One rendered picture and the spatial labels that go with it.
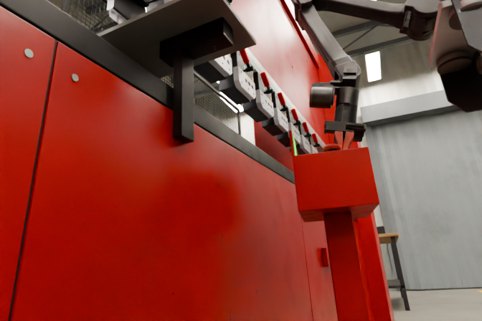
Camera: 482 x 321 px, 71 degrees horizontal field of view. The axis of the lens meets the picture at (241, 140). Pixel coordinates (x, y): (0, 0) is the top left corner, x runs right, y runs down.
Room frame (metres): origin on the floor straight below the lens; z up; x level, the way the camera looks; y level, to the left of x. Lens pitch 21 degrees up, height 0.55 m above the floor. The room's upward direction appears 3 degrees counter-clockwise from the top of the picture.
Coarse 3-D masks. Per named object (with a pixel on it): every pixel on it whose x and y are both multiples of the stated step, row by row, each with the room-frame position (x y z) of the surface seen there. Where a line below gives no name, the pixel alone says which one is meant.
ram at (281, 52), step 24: (240, 0) 1.14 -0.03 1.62; (264, 0) 1.42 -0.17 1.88; (264, 24) 1.38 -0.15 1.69; (288, 24) 1.83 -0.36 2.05; (264, 48) 1.35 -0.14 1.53; (288, 48) 1.76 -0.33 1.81; (288, 72) 1.70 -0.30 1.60; (312, 72) 2.33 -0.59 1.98; (288, 96) 1.64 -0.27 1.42; (312, 120) 2.10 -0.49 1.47
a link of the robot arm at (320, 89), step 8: (352, 64) 0.80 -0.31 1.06; (344, 72) 0.79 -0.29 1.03; (352, 72) 0.79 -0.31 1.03; (344, 80) 0.80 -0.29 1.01; (352, 80) 0.80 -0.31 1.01; (312, 88) 0.82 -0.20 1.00; (320, 88) 0.82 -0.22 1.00; (328, 88) 0.81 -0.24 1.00; (312, 96) 0.82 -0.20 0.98; (320, 96) 0.81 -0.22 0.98; (328, 96) 0.81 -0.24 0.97; (312, 104) 0.83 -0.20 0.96; (320, 104) 0.83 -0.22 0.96; (328, 104) 0.82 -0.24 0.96
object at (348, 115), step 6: (336, 108) 0.82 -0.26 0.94; (342, 108) 0.80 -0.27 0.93; (348, 108) 0.80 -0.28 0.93; (354, 108) 0.80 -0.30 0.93; (336, 114) 0.81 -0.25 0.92; (342, 114) 0.80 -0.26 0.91; (348, 114) 0.80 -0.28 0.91; (354, 114) 0.80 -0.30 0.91; (336, 120) 0.81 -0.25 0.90; (342, 120) 0.80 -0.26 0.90; (348, 120) 0.80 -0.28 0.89; (354, 120) 0.81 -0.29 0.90; (324, 126) 0.81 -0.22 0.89; (348, 126) 0.80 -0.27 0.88; (354, 126) 0.80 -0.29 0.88; (360, 126) 0.79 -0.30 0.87; (366, 126) 0.79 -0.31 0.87; (324, 132) 0.85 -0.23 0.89
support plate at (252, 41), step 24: (192, 0) 0.46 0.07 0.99; (216, 0) 0.46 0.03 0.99; (120, 24) 0.51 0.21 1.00; (144, 24) 0.51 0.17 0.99; (168, 24) 0.52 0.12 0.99; (192, 24) 0.52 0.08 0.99; (240, 24) 0.53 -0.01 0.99; (120, 48) 0.58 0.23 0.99; (144, 48) 0.58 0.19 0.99; (240, 48) 0.60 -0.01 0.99; (168, 72) 0.68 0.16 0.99
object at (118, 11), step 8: (112, 0) 0.58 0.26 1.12; (120, 0) 0.60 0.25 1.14; (128, 0) 0.62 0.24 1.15; (136, 0) 0.64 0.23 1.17; (112, 8) 0.58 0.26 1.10; (120, 8) 0.60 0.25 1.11; (128, 8) 0.62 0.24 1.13; (136, 8) 0.64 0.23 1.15; (144, 8) 0.67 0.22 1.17; (112, 16) 0.59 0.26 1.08; (120, 16) 0.61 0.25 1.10; (128, 16) 0.62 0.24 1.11
